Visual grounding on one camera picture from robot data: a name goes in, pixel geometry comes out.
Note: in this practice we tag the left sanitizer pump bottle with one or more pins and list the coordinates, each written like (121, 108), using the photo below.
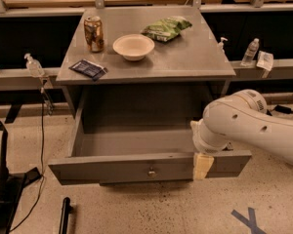
(33, 66)

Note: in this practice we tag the black bar on floor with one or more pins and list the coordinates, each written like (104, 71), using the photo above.
(66, 209)

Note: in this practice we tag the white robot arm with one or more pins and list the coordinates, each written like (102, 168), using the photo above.
(241, 117)

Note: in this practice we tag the black power adapter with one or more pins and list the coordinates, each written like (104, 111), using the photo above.
(283, 109)

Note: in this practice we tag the grey top drawer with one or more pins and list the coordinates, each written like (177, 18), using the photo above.
(128, 133)

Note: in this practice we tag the dark blue snack packet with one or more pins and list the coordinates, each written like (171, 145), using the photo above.
(89, 69)

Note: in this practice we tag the green chip bag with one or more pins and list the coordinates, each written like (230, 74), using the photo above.
(164, 30)

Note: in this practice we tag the small white pump bottle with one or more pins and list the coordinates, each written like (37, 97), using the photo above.
(221, 44)

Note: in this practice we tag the clear water bottle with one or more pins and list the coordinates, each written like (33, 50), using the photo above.
(250, 52)

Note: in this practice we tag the white paper packet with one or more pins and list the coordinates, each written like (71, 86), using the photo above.
(265, 60)

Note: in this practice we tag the black stand base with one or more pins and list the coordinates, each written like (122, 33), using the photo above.
(11, 186)

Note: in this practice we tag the grey drawer cabinet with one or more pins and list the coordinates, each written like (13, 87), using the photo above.
(192, 58)

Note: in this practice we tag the brown soda can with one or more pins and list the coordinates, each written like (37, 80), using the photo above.
(94, 36)

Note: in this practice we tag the white bowl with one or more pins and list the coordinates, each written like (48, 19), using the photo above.
(133, 47)

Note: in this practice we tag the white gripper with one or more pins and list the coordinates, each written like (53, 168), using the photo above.
(201, 142)

